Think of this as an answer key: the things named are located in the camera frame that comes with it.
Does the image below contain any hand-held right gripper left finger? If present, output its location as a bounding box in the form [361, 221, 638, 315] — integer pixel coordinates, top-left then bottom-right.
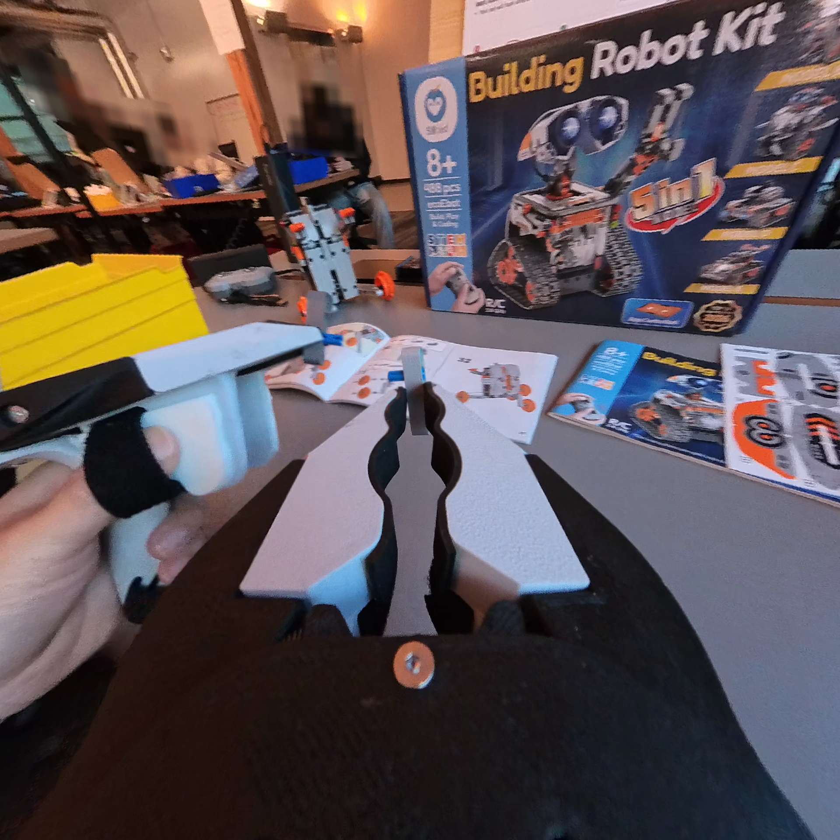
[239, 387, 403, 636]

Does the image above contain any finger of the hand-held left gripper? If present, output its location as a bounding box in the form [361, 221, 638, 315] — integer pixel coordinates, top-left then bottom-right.
[134, 322, 326, 470]

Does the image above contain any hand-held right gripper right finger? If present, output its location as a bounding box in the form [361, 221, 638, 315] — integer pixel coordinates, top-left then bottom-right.
[427, 384, 589, 634]

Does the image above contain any grey holed beam with blue pin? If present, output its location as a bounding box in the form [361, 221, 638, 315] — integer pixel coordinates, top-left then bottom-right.
[298, 292, 343, 367]

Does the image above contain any short grey toy beam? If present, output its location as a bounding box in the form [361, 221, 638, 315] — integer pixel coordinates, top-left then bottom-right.
[387, 348, 427, 437]

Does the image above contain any grey desk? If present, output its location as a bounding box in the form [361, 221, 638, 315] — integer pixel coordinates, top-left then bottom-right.
[0, 249, 840, 840]

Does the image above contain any person's left hand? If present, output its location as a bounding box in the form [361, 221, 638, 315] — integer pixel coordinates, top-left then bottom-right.
[0, 425, 221, 723]

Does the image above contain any grey battery motor unit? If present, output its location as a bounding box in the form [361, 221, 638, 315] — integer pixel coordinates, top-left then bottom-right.
[203, 266, 277, 298]

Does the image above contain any yellow plastic bin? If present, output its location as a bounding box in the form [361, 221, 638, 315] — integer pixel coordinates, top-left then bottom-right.
[0, 252, 210, 391]

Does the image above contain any black flat case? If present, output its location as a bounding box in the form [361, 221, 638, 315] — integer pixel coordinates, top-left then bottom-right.
[187, 246, 271, 283]

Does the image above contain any partly built toy robot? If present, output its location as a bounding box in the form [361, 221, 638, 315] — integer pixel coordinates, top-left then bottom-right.
[279, 203, 361, 309]

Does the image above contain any long wooden work table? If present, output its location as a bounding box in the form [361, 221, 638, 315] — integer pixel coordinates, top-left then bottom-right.
[0, 169, 362, 221]

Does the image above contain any open white instruction booklet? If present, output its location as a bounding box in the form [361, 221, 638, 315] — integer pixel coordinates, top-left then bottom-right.
[266, 322, 559, 444]

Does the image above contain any blue instruction booklet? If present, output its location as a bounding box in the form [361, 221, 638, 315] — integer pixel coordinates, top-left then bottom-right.
[548, 340, 729, 467]

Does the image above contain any black upright device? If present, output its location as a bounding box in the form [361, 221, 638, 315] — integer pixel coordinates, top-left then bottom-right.
[266, 147, 306, 217]

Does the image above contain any robot sticker sheet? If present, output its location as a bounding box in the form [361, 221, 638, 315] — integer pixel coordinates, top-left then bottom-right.
[718, 343, 840, 506]

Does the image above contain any white paper notice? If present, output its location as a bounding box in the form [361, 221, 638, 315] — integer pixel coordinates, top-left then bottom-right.
[200, 0, 245, 55]

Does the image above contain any robot kit box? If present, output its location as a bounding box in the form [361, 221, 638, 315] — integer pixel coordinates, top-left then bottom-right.
[399, 0, 840, 336]

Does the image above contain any grey table with wooden edge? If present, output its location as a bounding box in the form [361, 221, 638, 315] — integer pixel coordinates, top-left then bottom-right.
[764, 249, 840, 306]

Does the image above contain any wooden backboard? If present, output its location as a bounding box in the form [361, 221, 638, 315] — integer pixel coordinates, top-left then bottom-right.
[430, 0, 467, 67]

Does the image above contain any white instruction poster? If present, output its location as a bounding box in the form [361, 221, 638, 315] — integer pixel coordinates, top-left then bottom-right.
[462, 0, 723, 56]

